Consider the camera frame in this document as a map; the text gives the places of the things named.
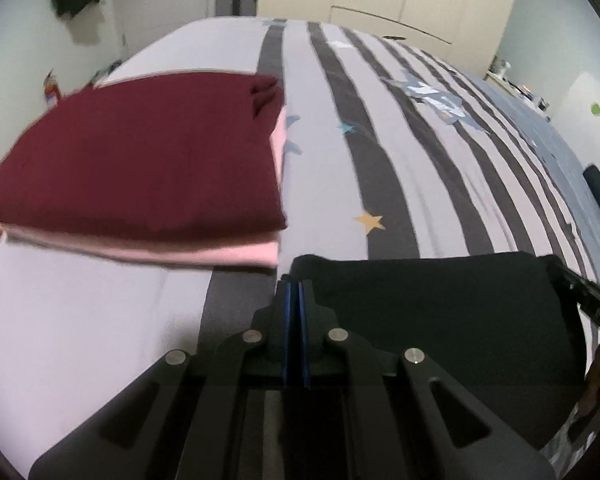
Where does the striped star-print bed sheet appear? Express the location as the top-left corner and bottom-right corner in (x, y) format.
(0, 17), (598, 471)

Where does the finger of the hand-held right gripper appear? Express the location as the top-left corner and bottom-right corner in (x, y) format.
(547, 261), (582, 309)

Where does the pink folded garment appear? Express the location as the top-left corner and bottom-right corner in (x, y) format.
(0, 105), (288, 268)

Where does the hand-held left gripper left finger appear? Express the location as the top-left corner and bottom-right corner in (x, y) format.
(29, 280), (295, 480)

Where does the black t-shirt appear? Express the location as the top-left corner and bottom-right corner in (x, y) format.
(285, 252), (588, 453)

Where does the maroon folded garment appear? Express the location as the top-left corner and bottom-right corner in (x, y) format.
(0, 72), (288, 236)

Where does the red fire extinguisher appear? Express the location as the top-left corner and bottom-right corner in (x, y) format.
(42, 71), (62, 109)

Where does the white board with green stickers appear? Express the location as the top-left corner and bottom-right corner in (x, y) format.
(550, 72), (600, 181)

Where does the white bedside table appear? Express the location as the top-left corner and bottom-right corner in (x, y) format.
(482, 57), (551, 121)

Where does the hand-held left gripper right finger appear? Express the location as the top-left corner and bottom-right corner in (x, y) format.
(296, 280), (556, 480)

